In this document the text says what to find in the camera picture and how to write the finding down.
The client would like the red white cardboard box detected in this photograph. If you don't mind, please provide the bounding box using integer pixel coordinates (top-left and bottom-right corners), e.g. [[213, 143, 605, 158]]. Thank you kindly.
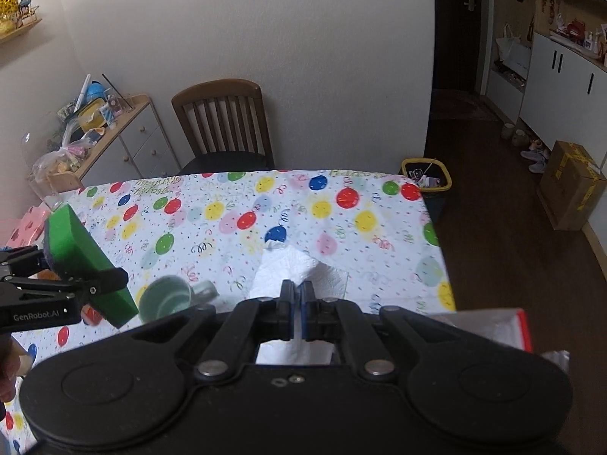
[[428, 308, 570, 377]]

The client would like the white wooden sideboard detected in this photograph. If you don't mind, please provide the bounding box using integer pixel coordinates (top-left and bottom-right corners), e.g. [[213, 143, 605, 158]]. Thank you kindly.
[[49, 94, 181, 192]]

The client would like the white paper napkin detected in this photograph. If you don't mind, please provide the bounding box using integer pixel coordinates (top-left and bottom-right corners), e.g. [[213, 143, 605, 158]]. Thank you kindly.
[[248, 242, 348, 366]]

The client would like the colourful balloon tablecloth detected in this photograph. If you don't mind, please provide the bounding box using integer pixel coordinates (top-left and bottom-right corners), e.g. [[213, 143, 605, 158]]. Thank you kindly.
[[0, 168, 458, 455]]

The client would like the white wall cabinet unit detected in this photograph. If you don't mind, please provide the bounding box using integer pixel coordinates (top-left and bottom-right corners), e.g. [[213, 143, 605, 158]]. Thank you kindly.
[[486, 0, 607, 257]]

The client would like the white shopping bag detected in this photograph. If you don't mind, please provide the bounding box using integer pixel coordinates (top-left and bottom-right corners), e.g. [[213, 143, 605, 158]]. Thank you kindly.
[[496, 23, 531, 79]]

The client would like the brown cardboard box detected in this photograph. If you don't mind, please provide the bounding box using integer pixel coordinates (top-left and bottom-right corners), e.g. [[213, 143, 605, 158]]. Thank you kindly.
[[538, 141, 606, 231]]

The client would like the mint green mug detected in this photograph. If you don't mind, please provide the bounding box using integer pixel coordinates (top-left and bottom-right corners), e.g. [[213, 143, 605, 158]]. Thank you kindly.
[[138, 275, 218, 323]]

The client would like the yellow rimmed trash bin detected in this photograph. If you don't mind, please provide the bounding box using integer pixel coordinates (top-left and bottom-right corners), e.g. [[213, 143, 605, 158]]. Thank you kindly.
[[400, 158, 453, 223]]

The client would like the clear drinking glass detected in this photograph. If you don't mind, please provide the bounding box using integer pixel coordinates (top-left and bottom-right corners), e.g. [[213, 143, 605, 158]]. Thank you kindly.
[[20, 132, 63, 212]]

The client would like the brown wooden chair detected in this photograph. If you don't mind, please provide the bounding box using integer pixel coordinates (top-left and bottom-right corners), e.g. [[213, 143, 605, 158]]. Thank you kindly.
[[171, 78, 275, 175]]

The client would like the green purple sponge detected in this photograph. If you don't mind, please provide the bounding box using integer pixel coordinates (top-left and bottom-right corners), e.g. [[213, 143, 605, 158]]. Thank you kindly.
[[43, 204, 138, 329]]

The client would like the person's left hand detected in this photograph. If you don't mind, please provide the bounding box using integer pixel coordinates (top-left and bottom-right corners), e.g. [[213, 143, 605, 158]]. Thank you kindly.
[[0, 334, 33, 403]]

